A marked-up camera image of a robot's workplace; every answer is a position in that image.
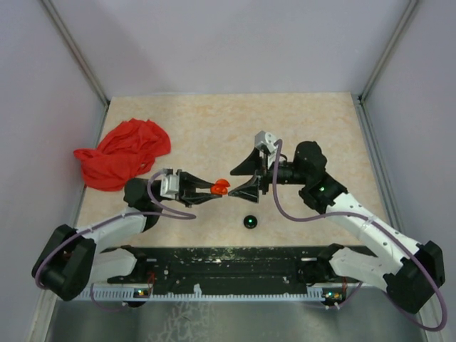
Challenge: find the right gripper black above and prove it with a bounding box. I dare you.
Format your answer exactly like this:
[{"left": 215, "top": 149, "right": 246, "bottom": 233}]
[{"left": 229, "top": 147, "right": 309, "bottom": 202}]

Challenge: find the orange earbud charging case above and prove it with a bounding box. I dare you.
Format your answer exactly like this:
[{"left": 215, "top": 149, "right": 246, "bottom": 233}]
[{"left": 210, "top": 179, "right": 230, "bottom": 196}]

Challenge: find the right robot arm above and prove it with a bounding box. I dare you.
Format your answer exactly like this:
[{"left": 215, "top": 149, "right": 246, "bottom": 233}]
[{"left": 229, "top": 140, "right": 445, "bottom": 314}]

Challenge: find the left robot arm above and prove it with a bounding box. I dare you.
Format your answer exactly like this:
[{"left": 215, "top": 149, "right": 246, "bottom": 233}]
[{"left": 31, "top": 169, "right": 221, "bottom": 301}]

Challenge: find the red cloth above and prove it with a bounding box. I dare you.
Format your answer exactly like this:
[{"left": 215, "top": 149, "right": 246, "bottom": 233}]
[{"left": 73, "top": 118, "right": 171, "bottom": 192}]

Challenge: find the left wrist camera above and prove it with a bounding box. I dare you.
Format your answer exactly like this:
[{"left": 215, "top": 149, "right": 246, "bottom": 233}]
[{"left": 160, "top": 169, "right": 180, "bottom": 200}]

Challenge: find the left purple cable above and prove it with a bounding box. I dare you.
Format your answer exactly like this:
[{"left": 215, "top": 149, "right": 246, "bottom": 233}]
[{"left": 35, "top": 169, "right": 197, "bottom": 313}]

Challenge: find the purple cable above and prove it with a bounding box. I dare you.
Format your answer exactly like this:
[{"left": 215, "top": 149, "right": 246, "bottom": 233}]
[
  {"left": 35, "top": 169, "right": 197, "bottom": 313},
  {"left": 272, "top": 138, "right": 448, "bottom": 331}
]

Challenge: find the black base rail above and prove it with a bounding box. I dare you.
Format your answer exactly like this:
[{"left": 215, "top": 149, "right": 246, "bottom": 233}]
[{"left": 108, "top": 247, "right": 356, "bottom": 296}]

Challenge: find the white cable duct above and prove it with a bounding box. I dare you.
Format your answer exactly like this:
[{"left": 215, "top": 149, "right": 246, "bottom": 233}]
[{"left": 76, "top": 284, "right": 336, "bottom": 302}]

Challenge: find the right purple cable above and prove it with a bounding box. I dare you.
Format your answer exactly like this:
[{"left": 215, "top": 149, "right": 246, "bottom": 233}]
[{"left": 272, "top": 138, "right": 448, "bottom": 331}]

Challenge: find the right aluminium frame post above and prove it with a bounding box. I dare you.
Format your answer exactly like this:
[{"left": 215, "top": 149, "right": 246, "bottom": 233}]
[{"left": 358, "top": 0, "right": 422, "bottom": 105}]

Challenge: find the aluminium frame post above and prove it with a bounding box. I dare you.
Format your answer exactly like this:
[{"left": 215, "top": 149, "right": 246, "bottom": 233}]
[
  {"left": 358, "top": 0, "right": 422, "bottom": 105},
  {"left": 38, "top": 0, "right": 110, "bottom": 106}
]

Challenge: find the left aluminium frame post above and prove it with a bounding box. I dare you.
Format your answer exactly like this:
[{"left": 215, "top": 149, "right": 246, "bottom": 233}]
[{"left": 38, "top": 0, "right": 110, "bottom": 106}]

